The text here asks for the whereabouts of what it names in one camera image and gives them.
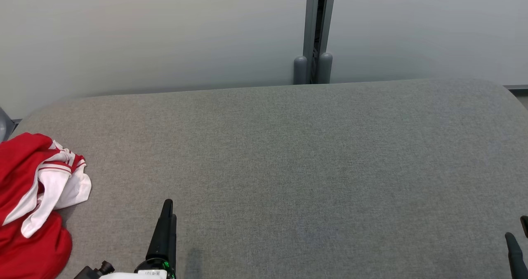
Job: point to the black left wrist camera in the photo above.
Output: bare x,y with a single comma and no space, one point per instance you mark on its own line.
99,270

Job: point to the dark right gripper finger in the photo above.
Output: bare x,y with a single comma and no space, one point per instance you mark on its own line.
519,262
525,226

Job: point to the grey partition post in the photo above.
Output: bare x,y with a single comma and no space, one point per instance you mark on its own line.
315,31

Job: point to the grey partition base rail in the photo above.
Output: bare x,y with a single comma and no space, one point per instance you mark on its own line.
517,88

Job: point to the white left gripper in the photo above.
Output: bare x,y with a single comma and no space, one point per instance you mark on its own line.
156,268

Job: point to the red white striped jersey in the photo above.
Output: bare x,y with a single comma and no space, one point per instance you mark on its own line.
33,250

